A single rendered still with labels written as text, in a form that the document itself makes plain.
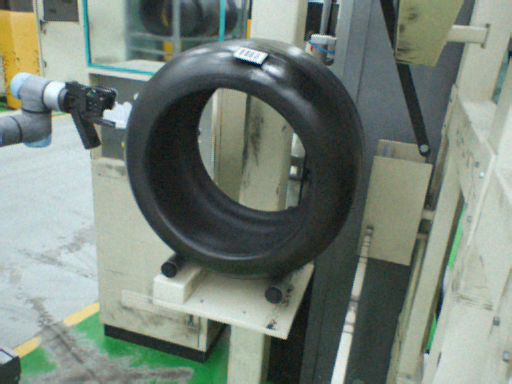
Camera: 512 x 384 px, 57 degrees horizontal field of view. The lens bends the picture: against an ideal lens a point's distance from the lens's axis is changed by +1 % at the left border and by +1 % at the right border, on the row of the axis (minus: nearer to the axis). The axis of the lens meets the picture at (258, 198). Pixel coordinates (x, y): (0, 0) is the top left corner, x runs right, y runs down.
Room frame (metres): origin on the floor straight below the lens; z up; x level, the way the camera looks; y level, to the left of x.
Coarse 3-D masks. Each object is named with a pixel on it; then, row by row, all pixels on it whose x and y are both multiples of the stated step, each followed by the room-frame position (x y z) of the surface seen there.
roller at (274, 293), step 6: (282, 276) 1.02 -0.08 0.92; (288, 276) 1.03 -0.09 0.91; (270, 282) 1.00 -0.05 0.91; (276, 282) 0.99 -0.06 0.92; (282, 282) 0.99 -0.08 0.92; (288, 282) 1.02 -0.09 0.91; (270, 288) 0.96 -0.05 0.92; (276, 288) 0.96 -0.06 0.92; (282, 288) 0.97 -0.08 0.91; (270, 294) 0.96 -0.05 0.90; (276, 294) 0.96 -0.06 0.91; (282, 294) 0.96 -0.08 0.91; (270, 300) 0.96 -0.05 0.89; (276, 300) 0.95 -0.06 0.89
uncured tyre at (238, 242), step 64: (192, 64) 1.03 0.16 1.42; (256, 64) 0.99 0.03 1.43; (320, 64) 1.15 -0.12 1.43; (128, 128) 1.08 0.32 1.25; (192, 128) 1.32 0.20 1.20; (320, 128) 0.94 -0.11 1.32; (192, 192) 1.29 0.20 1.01; (320, 192) 0.93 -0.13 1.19; (192, 256) 1.01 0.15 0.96; (256, 256) 0.97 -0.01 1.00
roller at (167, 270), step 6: (174, 258) 1.06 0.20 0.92; (180, 258) 1.07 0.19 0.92; (162, 264) 1.04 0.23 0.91; (168, 264) 1.03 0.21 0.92; (174, 264) 1.04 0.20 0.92; (180, 264) 1.06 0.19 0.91; (162, 270) 1.04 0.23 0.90; (168, 270) 1.03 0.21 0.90; (174, 270) 1.03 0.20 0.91; (168, 276) 1.03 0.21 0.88; (174, 276) 1.03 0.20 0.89
